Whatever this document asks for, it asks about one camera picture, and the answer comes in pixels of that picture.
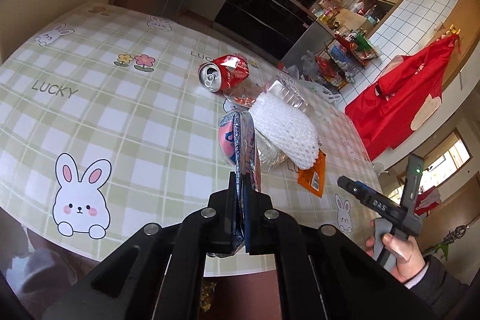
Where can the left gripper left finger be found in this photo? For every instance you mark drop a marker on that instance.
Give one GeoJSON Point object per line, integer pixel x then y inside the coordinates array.
{"type": "Point", "coordinates": [233, 216]}

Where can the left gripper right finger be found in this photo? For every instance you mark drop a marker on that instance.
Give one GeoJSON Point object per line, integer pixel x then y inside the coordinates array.
{"type": "Point", "coordinates": [252, 219]}

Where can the blue pink Strong snack wrapper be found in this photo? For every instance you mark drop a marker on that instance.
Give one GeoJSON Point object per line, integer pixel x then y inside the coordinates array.
{"type": "Point", "coordinates": [237, 138]}

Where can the dark sleeve forearm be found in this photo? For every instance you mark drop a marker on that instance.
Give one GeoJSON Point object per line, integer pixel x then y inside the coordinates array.
{"type": "Point", "coordinates": [436, 287]}

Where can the person's right hand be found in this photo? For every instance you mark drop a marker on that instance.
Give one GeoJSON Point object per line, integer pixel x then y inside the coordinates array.
{"type": "Point", "coordinates": [409, 267]}

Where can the orange snack packet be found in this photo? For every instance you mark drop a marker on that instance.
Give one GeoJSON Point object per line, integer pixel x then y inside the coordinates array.
{"type": "Point", "coordinates": [313, 179]}

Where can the white foam net sleeve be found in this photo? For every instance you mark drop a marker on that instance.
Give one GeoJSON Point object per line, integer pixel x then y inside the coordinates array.
{"type": "Point", "coordinates": [287, 128]}

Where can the crushed clear plastic bottle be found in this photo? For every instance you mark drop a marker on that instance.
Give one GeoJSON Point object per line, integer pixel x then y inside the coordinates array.
{"type": "Point", "coordinates": [288, 91]}

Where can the crushed red soda can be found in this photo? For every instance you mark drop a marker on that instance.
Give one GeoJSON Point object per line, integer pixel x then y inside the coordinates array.
{"type": "Point", "coordinates": [223, 73]}

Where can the white plastic bag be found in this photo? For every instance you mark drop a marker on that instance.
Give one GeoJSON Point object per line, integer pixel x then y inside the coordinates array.
{"type": "Point", "coordinates": [307, 72]}

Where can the green plaid bunny tablecloth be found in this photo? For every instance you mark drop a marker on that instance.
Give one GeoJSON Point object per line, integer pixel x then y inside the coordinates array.
{"type": "Point", "coordinates": [106, 83]}

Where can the black oven stove unit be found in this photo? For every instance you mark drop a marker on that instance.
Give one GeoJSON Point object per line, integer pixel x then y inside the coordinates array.
{"type": "Point", "coordinates": [268, 27]}

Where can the red apron on wall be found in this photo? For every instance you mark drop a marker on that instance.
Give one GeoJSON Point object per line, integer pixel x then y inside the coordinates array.
{"type": "Point", "coordinates": [403, 97]}

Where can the wire rack with snacks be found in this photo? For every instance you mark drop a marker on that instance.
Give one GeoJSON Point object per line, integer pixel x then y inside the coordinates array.
{"type": "Point", "coordinates": [344, 57]}

